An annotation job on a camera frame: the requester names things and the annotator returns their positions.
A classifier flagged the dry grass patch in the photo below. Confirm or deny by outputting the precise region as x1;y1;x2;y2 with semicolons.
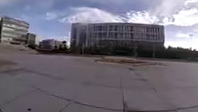
94;55;165;69

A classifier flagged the grey paved plaza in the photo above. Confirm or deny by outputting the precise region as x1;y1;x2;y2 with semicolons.
0;44;198;112

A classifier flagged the large curved glass building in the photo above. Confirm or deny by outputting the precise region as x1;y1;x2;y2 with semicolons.
68;18;167;61

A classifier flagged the low building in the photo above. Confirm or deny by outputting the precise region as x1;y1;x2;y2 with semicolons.
38;37;69;52

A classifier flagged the row of trees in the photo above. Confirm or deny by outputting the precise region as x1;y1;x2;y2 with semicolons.
163;45;198;62

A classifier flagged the grey banded building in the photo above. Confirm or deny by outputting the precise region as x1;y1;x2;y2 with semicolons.
0;16;31;47

